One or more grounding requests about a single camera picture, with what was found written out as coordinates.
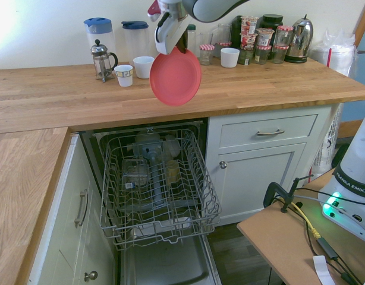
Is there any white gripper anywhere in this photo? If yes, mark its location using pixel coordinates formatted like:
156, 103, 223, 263
154, 17, 189, 56

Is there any coral red plastic plate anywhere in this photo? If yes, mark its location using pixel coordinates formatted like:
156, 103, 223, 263
149, 46, 203, 107

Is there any grey dishwasher spray tube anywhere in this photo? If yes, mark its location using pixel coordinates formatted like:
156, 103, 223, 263
126, 140, 172, 209

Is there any built-in dishwasher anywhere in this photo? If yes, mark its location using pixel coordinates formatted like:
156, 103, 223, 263
70, 118, 209, 262

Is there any steel dishwasher door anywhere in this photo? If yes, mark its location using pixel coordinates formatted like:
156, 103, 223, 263
119, 228, 222, 285

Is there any clear jar green lid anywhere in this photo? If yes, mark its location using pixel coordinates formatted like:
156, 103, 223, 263
187, 24, 197, 53

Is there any glass jar red checkered lid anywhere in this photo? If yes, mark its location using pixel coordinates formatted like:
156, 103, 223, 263
253, 45, 272, 65
213, 41, 232, 59
275, 25, 294, 47
270, 44, 290, 65
199, 44, 216, 67

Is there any clear glass tumbler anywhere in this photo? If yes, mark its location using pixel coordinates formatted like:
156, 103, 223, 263
199, 31, 215, 47

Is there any empty clear glass jar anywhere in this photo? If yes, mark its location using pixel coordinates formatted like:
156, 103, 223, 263
217, 23, 232, 44

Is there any clear pitcher navy lid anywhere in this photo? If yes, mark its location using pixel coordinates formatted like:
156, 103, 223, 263
121, 20, 150, 60

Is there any wide white ceramic cup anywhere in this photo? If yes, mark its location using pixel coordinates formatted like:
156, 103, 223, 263
220, 47, 241, 69

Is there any dark green canister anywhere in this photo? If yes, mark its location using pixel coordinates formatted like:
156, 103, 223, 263
231, 15, 243, 50

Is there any jar with green contents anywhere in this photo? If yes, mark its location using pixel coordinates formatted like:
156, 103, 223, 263
237, 48, 256, 67

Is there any red white yoghurt tub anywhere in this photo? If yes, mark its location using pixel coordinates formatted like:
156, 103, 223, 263
240, 15, 260, 35
239, 33, 259, 50

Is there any white mug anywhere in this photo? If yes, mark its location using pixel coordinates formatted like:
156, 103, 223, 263
114, 64, 134, 88

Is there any white tub pink lid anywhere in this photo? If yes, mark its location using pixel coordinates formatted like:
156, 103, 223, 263
256, 27, 275, 47

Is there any glass french press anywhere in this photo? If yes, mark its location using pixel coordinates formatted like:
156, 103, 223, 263
90, 39, 119, 83

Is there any clear pitcher light blue lid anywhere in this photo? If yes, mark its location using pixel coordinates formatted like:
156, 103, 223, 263
83, 17, 115, 66

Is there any large jar black lid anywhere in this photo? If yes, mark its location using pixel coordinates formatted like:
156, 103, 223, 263
259, 14, 284, 31

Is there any silver electric kettle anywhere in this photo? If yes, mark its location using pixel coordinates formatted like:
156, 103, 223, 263
284, 14, 315, 64

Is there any yellow plastic cup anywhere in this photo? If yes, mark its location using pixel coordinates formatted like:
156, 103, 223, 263
165, 159, 181, 184

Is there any clear plastic container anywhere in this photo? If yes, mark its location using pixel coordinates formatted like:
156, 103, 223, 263
121, 158, 150, 191

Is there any white kitchen cabinet unit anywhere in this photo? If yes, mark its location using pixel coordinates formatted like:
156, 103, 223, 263
27, 132, 119, 285
205, 105, 334, 227

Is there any black screw clamp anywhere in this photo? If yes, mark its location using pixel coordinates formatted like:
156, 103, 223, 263
263, 174, 314, 214

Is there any printed white plastic bag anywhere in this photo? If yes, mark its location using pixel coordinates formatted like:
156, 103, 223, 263
311, 103, 346, 179

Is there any brown wooden mounting board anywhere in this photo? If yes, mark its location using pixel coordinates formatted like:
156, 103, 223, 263
236, 169, 365, 285

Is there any white paper strip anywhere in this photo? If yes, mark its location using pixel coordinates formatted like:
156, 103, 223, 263
312, 254, 335, 285

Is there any metal drawer handle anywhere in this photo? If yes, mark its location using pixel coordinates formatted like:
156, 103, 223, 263
256, 128, 285, 137
74, 189, 89, 229

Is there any grey wire dishwasher rack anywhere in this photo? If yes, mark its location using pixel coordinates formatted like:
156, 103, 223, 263
98, 126, 222, 248

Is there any yellow cable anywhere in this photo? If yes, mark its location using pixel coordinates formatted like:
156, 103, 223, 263
290, 201, 323, 239

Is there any black cable adapter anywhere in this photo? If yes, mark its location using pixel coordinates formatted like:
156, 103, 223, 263
316, 236, 340, 261

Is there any black cable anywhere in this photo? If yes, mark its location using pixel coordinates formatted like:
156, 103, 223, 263
301, 207, 365, 285

